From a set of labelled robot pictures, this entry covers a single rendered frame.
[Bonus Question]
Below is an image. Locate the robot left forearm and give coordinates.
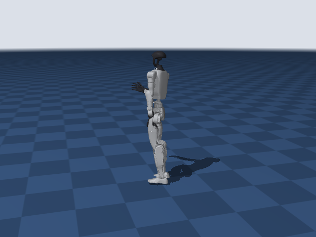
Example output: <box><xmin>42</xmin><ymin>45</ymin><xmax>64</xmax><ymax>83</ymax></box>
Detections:
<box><xmin>145</xmin><ymin>91</ymin><xmax>154</xmax><ymax>116</ymax></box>

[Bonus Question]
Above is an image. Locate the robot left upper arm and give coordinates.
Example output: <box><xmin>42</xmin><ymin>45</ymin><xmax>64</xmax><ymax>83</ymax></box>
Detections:
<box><xmin>147</xmin><ymin>71</ymin><xmax>157</xmax><ymax>97</ymax></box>

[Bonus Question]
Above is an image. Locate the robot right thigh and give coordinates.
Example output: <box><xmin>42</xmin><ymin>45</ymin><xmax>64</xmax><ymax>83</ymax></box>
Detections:
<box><xmin>157</xmin><ymin>116</ymin><xmax>166</xmax><ymax>148</ymax></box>

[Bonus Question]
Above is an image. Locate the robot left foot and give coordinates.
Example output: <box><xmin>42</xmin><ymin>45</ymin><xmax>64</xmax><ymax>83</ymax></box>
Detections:
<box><xmin>148</xmin><ymin>177</ymin><xmax>168</xmax><ymax>184</ymax></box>

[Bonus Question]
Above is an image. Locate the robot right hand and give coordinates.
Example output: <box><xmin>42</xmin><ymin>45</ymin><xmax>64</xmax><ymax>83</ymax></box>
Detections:
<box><xmin>132</xmin><ymin>82</ymin><xmax>149</xmax><ymax>93</ymax></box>

